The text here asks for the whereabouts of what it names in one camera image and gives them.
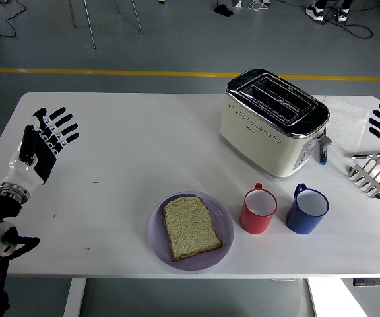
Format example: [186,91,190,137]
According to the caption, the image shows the thin black floor cable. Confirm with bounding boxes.
[0,0,28,39]

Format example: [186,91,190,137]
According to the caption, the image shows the metal chair legs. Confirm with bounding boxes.
[67,0,144,50]

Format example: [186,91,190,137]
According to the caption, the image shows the black table control panel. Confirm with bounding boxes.
[352,278,380,287]

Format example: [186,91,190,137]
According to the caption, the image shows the purple plate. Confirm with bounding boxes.
[147,191,235,271]

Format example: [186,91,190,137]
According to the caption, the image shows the black silver pen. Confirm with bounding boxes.
[347,151,380,160]

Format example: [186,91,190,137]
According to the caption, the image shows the yellow floor tape line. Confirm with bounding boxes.
[0,67,380,83]

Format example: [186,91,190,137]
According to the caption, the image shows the brown bread slice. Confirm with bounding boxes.
[162,195,224,263]

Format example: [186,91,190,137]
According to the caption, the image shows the black floor pedal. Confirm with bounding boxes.
[213,5,234,17]

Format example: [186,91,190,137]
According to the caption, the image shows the cream chrome toaster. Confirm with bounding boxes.
[218,68,333,179]

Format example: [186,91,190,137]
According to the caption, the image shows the white coiled cable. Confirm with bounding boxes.
[247,0,270,11]

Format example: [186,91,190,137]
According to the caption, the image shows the metal toast rack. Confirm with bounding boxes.
[346,156,380,200]

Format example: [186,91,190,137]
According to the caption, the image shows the red mug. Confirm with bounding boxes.
[239,182,278,235]

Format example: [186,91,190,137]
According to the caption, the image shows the white paper sheet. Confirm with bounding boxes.
[321,95,371,149]

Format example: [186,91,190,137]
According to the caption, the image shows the blue mug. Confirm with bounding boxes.
[285,183,329,235]

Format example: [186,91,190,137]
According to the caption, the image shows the blue marker pen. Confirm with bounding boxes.
[318,127,328,166]

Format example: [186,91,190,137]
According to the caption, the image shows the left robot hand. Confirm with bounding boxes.
[0,107,80,192]

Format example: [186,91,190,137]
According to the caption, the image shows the white table leg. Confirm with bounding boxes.
[63,278,87,317]
[303,278,319,317]

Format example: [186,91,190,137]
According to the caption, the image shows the thick black floor cable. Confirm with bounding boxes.
[320,6,374,40]

